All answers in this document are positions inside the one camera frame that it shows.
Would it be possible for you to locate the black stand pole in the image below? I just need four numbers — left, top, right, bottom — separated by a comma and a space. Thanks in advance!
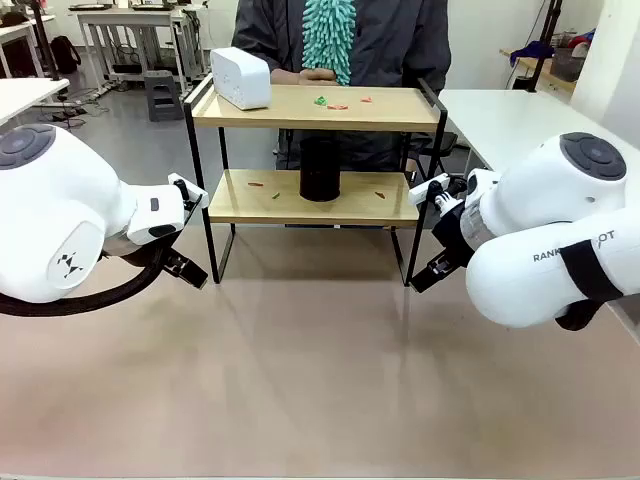
27, 0, 62, 82

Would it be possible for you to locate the black sleeved arm cable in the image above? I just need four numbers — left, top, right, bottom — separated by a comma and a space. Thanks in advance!
0, 238, 174, 319
554, 298, 609, 332

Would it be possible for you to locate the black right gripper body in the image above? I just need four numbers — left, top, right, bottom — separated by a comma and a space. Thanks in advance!
431, 198, 476, 274

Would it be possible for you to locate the grey plastic step stool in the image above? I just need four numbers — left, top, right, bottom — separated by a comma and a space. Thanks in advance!
143, 69, 186, 123

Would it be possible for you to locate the teal chenille duster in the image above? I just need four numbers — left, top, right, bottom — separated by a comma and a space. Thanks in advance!
301, 0, 359, 88

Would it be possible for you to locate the white rectangular box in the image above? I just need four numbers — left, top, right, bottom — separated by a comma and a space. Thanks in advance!
209, 47, 274, 112

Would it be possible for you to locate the white desk grey frame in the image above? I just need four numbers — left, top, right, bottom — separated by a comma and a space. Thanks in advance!
68, 1, 206, 97

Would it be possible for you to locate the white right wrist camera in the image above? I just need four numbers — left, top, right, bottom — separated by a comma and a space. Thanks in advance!
407, 172, 469, 211

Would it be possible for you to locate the black mesh cylinder cup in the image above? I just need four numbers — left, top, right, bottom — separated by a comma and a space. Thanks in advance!
298, 137, 343, 203

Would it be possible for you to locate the white desk with black bag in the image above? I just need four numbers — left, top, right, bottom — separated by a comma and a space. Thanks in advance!
0, 10, 57, 80

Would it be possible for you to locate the black sleeved right arm cable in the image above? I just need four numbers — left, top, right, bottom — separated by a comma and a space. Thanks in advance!
554, 298, 609, 332

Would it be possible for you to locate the wooden bench table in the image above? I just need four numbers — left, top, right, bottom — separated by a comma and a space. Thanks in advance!
499, 47, 582, 95

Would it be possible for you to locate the person's left hand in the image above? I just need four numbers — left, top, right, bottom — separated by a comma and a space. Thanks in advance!
298, 68, 338, 84

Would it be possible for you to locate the black sleeved left arm cable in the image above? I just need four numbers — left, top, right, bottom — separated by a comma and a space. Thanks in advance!
0, 238, 174, 319

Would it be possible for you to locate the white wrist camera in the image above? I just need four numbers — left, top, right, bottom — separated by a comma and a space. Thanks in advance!
407, 172, 469, 211
167, 172, 209, 214

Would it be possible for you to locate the dark mesh basket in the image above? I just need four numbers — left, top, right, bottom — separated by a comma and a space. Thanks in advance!
551, 46, 587, 82

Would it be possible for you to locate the white side table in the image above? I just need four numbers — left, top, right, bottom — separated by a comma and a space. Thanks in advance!
0, 78, 71, 127

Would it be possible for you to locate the black camera stand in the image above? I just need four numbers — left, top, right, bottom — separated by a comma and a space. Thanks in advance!
513, 0, 565, 93

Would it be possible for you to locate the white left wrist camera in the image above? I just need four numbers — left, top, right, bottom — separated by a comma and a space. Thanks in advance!
167, 172, 209, 214

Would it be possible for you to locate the black chair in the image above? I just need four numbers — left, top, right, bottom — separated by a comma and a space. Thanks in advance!
413, 131, 459, 182

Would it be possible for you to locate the floor power strip with cables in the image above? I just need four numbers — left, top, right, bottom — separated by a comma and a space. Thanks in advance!
48, 88, 109, 123

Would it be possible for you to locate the person in dark grey jacket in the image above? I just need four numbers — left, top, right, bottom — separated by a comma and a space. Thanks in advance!
231, 0, 453, 174

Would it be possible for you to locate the blue cloth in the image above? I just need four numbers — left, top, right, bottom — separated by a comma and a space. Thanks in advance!
509, 38, 557, 67

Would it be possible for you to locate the large white table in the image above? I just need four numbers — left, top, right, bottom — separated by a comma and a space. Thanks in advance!
436, 88, 640, 174

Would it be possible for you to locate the black strap on right arm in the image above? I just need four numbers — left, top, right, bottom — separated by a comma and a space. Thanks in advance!
559, 239, 627, 304

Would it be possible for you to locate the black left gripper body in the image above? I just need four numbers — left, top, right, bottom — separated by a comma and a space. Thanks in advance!
157, 238, 184, 269

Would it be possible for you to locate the two-tier wood shelf black frame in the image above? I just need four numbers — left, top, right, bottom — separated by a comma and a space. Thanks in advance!
183, 74, 449, 287

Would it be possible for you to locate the black backpack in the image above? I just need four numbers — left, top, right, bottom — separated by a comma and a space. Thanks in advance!
49, 35, 82, 77

